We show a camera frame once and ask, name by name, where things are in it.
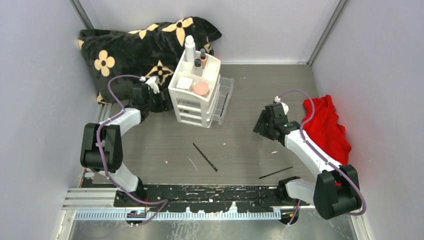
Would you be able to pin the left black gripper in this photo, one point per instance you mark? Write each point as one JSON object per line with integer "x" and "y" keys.
{"x": 166, "y": 105}

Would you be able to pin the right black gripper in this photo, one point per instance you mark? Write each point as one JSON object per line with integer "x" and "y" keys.
{"x": 258, "y": 126}

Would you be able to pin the small cream box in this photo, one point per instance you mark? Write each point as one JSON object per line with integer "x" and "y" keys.
{"x": 185, "y": 83}

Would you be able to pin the white plastic drawer organizer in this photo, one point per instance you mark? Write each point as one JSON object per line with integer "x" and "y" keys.
{"x": 190, "y": 108}

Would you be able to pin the black cap clear bottle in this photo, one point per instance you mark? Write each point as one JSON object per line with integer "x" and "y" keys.
{"x": 197, "y": 67}

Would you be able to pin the clear drawer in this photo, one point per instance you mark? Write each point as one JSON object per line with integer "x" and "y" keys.
{"x": 226, "y": 85}

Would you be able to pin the beige foundation bottle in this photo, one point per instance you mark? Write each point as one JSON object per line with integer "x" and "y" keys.
{"x": 203, "y": 58}

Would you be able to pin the white spray bottle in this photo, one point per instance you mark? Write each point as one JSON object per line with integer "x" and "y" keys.
{"x": 190, "y": 49}

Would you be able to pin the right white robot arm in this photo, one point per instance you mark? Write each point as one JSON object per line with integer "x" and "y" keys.
{"x": 336, "y": 190}

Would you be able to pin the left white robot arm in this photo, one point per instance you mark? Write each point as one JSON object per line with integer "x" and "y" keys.
{"x": 102, "y": 146}

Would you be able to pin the red cloth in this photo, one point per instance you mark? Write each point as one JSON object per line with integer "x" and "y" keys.
{"x": 325, "y": 130}

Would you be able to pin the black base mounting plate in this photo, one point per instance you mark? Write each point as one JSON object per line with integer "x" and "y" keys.
{"x": 217, "y": 198}

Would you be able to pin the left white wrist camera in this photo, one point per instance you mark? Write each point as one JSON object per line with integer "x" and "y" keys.
{"x": 153, "y": 82}

